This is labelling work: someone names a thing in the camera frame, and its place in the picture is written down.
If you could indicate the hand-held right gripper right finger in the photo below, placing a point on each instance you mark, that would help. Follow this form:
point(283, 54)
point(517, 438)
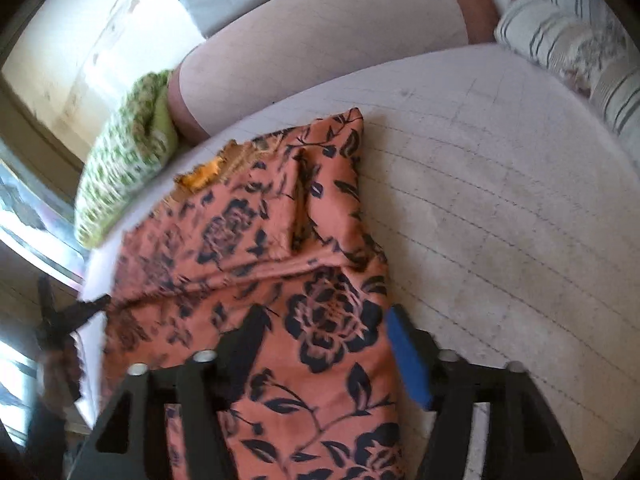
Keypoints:
point(407, 355)

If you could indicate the green white patterned pillow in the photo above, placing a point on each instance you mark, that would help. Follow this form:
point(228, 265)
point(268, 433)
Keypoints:
point(125, 160)

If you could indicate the leaded glass window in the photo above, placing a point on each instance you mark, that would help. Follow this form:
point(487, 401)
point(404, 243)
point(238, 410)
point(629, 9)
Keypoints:
point(30, 220)
point(15, 390)

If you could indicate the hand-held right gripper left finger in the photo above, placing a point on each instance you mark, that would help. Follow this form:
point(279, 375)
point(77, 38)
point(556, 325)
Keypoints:
point(248, 340)

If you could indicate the orange black floral cloth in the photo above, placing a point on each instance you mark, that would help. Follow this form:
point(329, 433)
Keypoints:
point(320, 240)

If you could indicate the pink bolster cushion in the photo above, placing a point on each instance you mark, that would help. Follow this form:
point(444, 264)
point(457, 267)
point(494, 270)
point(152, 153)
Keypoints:
point(310, 35)

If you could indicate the white striped pillow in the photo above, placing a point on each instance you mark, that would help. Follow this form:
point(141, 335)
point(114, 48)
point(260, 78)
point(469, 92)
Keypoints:
point(555, 25)

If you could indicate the white sheeted bed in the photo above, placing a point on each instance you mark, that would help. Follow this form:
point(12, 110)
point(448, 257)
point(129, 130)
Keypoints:
point(500, 210)

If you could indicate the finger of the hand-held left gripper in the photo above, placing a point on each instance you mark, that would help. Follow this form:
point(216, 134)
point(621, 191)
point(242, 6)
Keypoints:
point(62, 322)

